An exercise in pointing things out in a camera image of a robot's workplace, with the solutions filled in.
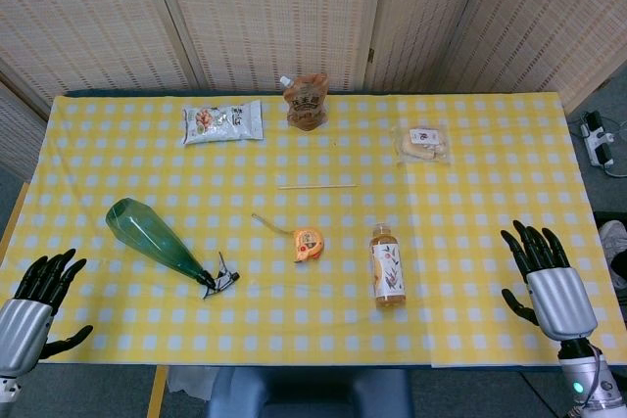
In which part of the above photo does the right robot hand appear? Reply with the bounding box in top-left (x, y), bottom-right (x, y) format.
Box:
top-left (500, 219), bottom-right (600, 343)

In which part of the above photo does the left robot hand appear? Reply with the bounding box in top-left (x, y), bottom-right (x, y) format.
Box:
top-left (0, 248), bottom-right (94, 376)

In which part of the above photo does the green spray bottle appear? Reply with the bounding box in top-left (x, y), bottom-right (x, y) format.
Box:
top-left (105, 197), bottom-right (241, 301)

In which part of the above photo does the orange tea bottle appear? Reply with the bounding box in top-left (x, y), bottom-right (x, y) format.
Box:
top-left (368, 222), bottom-right (408, 311)

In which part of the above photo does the white sneaker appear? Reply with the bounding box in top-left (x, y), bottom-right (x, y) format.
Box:
top-left (598, 219), bottom-right (627, 291)

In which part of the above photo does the white power strip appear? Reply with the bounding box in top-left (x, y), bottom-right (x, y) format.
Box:
top-left (580, 111), bottom-right (616, 168)

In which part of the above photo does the clear bread package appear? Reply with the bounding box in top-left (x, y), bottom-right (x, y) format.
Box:
top-left (394, 124), bottom-right (453, 166)

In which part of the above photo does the yellow checkered tablecloth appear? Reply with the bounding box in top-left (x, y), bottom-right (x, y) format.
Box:
top-left (0, 92), bottom-right (627, 368)

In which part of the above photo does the orange tape measure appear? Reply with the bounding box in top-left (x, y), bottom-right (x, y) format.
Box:
top-left (251, 212), bottom-right (326, 264)

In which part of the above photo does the blue chair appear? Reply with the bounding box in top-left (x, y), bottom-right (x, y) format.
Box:
top-left (207, 366), bottom-right (415, 418)

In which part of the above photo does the thin wooden stick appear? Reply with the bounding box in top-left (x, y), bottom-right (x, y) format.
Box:
top-left (277, 183), bottom-right (358, 191)

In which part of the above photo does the white snack bag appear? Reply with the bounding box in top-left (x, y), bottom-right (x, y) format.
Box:
top-left (181, 99), bottom-right (265, 147)

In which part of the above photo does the brown spout pouch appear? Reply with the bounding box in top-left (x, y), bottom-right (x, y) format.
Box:
top-left (279, 71), bottom-right (329, 131)

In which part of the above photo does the woven folding screen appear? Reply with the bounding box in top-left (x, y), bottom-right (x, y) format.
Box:
top-left (0, 0), bottom-right (627, 179)

